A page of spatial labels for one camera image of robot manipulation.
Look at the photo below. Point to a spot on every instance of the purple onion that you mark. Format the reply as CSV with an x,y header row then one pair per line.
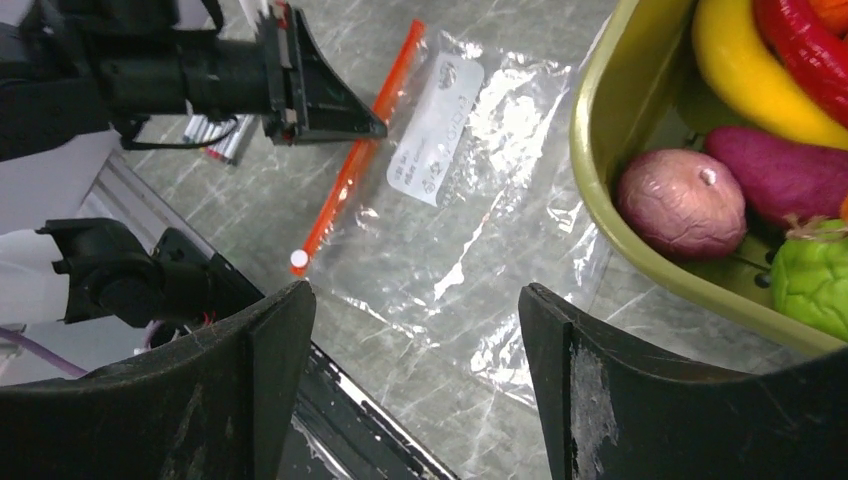
x,y
684,204

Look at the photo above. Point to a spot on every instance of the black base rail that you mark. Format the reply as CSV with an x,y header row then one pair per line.
x,y
339,432

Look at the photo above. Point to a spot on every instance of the clear zip top bag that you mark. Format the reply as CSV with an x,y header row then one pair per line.
x,y
470,197

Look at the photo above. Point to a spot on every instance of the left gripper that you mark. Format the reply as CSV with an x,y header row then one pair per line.
x,y
71,68

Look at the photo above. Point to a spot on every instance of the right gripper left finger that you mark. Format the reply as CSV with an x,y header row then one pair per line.
x,y
216,404

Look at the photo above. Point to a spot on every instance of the red chili pepper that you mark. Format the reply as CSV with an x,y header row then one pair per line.
x,y
814,57

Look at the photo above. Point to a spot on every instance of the green cabbage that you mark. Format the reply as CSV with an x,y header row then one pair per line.
x,y
809,276

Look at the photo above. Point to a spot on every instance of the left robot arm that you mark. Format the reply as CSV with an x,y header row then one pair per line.
x,y
97,268

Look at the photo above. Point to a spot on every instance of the colored marker pack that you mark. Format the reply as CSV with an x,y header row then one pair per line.
x,y
223,141

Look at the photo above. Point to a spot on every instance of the purple sweet potato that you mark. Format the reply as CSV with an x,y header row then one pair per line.
x,y
779,177

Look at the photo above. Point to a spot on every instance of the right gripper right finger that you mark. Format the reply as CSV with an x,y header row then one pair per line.
x,y
613,406

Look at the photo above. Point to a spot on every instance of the yellow banana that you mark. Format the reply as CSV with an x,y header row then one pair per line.
x,y
735,63

